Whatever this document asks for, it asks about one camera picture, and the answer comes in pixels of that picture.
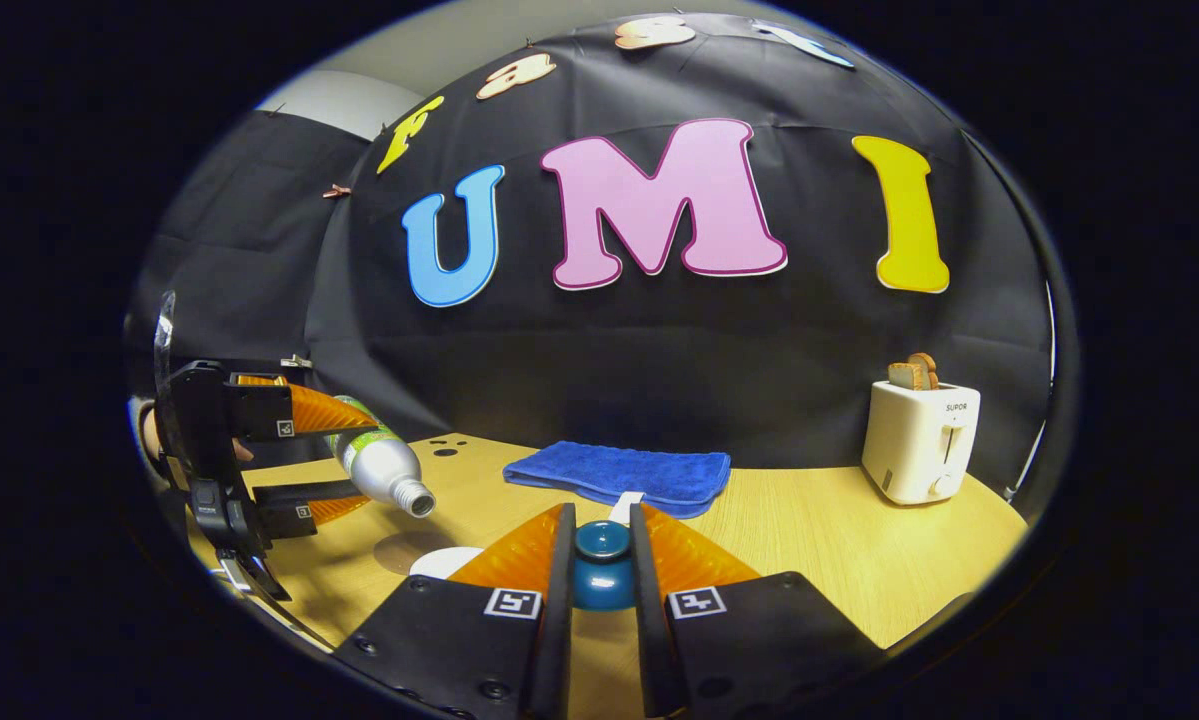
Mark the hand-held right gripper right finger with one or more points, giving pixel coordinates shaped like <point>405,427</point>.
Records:
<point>647,620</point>

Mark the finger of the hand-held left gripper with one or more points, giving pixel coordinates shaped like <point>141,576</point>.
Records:
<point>289,515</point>
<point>259,410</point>

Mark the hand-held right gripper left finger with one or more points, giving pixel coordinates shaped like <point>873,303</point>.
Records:
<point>557,620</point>

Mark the teal teacup lid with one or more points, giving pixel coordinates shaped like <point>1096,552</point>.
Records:
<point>604,585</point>

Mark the silver green-label water bottle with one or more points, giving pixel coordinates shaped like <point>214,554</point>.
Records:
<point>384,470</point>

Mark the round brown coaster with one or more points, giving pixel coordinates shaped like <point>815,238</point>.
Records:
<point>399,552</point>

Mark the teal teacup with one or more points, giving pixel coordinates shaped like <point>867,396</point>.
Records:
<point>439,563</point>

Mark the silver clip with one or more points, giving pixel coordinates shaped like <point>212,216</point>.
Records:
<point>296,361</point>

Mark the blue towel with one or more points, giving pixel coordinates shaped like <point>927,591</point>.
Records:
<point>619,470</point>

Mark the copper clip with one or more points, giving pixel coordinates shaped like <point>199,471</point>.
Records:
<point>337,191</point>

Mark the black backdrop cloth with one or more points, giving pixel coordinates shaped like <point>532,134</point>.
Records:
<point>659,350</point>

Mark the white toaster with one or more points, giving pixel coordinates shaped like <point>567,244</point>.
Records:
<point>914,450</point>

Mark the toast slice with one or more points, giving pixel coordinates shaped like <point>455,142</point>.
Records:
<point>929,368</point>
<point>904,377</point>

